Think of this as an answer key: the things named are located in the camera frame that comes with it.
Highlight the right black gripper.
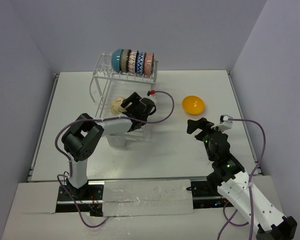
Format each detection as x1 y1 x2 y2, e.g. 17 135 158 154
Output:
187 117 226 161

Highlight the tan beige bowl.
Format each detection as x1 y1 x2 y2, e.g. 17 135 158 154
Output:
110 96 126 116

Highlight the yellow bowl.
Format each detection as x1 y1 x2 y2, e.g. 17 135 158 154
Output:
181 95 205 115

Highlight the white wire dish rack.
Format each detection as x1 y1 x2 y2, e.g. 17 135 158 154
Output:
89 51 160 147

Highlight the orange red patterned bowl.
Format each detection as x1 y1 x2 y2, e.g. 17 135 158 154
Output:
143 52 155 77

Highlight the dark brown cream bowl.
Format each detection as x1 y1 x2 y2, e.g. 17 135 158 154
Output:
120 49 132 73

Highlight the teal blue bowl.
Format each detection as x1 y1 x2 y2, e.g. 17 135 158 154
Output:
111 48 123 73

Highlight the blue triangle pattern bowl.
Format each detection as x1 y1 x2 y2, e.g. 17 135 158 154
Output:
135 52 147 76

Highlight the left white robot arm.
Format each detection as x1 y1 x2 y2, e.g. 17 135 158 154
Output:
61 90 157 200

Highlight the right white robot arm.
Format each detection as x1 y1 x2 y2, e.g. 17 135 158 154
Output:
186 115 298 240

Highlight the silver tape sheet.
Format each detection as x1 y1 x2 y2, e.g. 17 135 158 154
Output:
102 179 194 217

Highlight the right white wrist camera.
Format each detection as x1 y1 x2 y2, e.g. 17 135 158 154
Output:
211 115 233 132

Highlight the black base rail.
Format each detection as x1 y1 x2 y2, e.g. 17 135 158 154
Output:
55 178 231 217

